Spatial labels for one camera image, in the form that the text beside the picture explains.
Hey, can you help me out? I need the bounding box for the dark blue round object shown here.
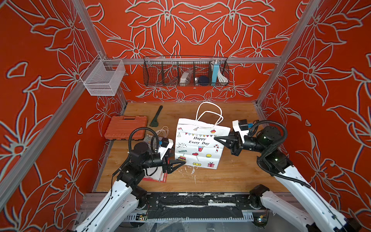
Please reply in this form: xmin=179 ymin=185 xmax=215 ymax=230
xmin=197 ymin=75 xmax=210 ymax=86

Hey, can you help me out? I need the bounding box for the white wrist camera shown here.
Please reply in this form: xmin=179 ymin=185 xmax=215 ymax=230
xmin=158 ymin=137 xmax=174 ymax=159
xmin=232 ymin=119 xmax=250 ymax=144

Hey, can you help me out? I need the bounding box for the light blue box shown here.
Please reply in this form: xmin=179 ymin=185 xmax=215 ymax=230
xmin=211 ymin=61 xmax=220 ymax=86

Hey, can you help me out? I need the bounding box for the dark green scraper tool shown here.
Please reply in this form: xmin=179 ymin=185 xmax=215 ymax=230
xmin=149 ymin=105 xmax=163 ymax=128

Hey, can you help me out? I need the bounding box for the black wire wall basket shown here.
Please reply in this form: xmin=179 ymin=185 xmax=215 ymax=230
xmin=143 ymin=55 xmax=231 ymax=87

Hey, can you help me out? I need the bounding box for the white paper bag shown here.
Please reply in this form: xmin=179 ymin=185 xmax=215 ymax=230
xmin=175 ymin=102 xmax=231 ymax=170

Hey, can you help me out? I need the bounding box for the silver pouch in basket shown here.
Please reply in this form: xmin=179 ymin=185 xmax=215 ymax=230
xmin=179 ymin=70 xmax=193 ymax=87

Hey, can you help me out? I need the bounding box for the red RICH paper bag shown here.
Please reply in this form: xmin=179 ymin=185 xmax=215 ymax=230
xmin=143 ymin=177 xmax=162 ymax=183

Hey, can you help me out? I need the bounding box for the orange plastic tool case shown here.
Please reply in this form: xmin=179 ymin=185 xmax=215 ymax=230
xmin=104 ymin=116 xmax=148 ymax=140

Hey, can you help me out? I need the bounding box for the red paper bag blue panel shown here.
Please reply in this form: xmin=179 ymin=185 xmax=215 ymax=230
xmin=162 ymin=173 xmax=168 ymax=183

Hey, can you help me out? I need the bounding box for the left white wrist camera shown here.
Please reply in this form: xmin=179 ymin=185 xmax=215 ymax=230
xmin=158 ymin=137 xmax=174 ymax=159

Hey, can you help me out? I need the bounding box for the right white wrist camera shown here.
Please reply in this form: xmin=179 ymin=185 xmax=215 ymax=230
xmin=232 ymin=119 xmax=250 ymax=144

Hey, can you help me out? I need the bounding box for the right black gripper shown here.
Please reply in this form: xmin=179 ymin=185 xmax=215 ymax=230
xmin=215 ymin=130 xmax=269 ymax=160

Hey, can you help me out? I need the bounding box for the white cable bundle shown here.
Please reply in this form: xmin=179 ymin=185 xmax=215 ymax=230
xmin=217 ymin=68 xmax=230 ymax=87

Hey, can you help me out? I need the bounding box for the floral patterned paper bag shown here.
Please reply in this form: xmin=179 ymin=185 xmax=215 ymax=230
xmin=144 ymin=126 xmax=169 ymax=180

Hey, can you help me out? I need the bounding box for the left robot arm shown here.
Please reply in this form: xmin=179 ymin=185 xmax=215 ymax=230
xmin=75 ymin=127 xmax=185 ymax=232

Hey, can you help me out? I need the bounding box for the white wire mesh basket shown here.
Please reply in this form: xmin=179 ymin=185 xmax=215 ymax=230
xmin=81 ymin=59 xmax=126 ymax=97

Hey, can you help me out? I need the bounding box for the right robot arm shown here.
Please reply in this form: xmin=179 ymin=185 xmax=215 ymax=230
xmin=214 ymin=120 xmax=361 ymax=232

